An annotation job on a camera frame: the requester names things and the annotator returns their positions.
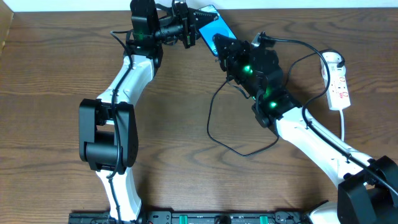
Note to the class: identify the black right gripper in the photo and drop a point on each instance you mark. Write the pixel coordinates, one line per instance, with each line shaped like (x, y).
(231, 61)

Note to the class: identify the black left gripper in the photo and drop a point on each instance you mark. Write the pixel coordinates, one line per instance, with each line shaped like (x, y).
(187, 30)

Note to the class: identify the blue screen Galaxy smartphone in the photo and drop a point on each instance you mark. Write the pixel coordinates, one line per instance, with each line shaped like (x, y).
(216, 27)

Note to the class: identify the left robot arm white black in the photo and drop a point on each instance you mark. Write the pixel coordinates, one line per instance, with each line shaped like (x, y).
(108, 139)

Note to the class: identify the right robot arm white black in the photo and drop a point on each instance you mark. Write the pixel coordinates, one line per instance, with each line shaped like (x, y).
(367, 188)

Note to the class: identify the white USB charger plug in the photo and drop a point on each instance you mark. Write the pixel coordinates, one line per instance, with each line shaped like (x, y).
(335, 63)

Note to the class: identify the white power strip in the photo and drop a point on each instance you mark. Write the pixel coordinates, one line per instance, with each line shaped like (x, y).
(337, 93)

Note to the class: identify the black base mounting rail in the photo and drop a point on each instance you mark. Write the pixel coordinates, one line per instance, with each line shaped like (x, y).
(166, 217)

